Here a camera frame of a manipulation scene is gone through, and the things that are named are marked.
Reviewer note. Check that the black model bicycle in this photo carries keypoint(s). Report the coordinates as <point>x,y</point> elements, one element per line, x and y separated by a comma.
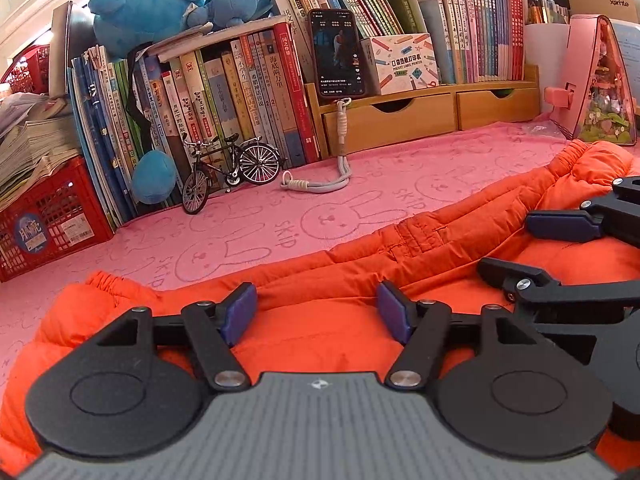
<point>257,165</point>

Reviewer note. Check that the red plastic basket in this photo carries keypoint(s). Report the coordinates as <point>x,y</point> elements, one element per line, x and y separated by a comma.
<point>27,67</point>

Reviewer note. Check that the wooden desktop organizer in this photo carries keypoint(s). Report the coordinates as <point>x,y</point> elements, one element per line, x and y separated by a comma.
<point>315,125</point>

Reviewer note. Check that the light blue paper sheet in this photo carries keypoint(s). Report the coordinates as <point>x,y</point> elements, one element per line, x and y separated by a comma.
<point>627,37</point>

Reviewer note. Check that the row of tall picture books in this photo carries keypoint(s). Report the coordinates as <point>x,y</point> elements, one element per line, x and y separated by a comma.
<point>225,105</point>

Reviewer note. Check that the grey flat board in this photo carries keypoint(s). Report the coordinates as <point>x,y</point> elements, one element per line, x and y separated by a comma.
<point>75,35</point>

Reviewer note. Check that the red plastic crate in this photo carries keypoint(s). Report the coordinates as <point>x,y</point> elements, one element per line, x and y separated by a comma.
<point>60,215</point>

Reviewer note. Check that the white card sheet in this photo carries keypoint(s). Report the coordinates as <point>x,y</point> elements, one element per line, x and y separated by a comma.
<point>545,60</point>

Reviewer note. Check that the thick beige-paged book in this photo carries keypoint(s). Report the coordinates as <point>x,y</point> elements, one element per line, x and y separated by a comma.
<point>215,40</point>

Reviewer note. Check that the pink rabbit-print blanket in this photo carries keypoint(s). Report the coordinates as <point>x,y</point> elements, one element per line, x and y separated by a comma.
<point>250,220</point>

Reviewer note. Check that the pink triangular toy house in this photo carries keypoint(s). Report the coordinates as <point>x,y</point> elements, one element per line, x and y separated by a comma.
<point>585,85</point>

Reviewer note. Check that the row of small green-spine books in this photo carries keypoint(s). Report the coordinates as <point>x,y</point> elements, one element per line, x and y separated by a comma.
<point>365,10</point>

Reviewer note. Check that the wooden drawer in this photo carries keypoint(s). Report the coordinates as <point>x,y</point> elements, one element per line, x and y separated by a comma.
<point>495,110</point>
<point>390,127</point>

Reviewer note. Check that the clear plastic bag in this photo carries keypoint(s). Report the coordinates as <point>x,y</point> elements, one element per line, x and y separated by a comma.
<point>542,130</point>

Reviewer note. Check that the orange down jacket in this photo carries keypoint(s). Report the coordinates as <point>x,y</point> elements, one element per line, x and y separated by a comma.
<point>325,330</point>

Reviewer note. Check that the row of pastel-spine books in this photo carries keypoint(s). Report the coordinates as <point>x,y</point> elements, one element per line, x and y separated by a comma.
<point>475,35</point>

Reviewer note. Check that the white box with pencil print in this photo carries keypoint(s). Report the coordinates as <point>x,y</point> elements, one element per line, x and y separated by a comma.
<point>405,65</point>

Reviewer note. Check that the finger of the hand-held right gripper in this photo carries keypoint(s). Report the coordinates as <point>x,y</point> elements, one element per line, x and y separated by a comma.
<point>550,282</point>
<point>560,225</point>

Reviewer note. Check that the stack of magazines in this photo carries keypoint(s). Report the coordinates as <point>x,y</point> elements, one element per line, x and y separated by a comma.
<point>35,150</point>

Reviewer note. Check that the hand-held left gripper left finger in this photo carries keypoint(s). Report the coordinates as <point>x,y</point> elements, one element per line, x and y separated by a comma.
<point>240,311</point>

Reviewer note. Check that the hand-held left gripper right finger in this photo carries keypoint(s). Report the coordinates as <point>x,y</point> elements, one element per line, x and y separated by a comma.
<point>392,313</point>

